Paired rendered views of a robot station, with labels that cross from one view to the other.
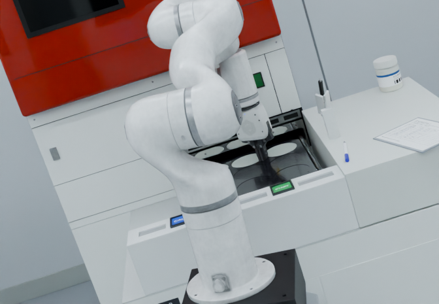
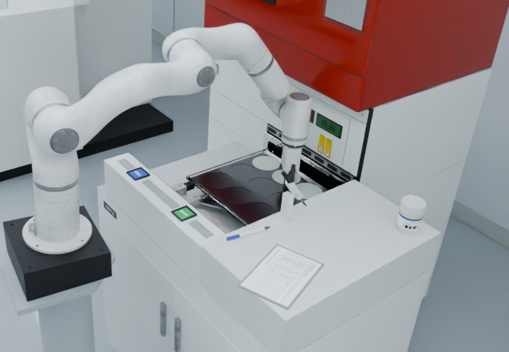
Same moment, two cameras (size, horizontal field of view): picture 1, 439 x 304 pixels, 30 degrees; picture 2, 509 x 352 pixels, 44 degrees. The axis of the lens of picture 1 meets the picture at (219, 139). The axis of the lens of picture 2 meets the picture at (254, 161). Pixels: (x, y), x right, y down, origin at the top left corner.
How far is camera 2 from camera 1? 1.70 m
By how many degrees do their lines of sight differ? 45
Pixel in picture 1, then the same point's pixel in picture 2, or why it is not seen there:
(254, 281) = (48, 244)
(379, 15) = not seen: outside the picture
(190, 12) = (176, 51)
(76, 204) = (215, 109)
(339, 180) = (197, 244)
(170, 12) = (173, 40)
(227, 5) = (185, 66)
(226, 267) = (36, 222)
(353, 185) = (203, 257)
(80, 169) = (224, 91)
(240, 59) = (295, 107)
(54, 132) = not seen: hidden behind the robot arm
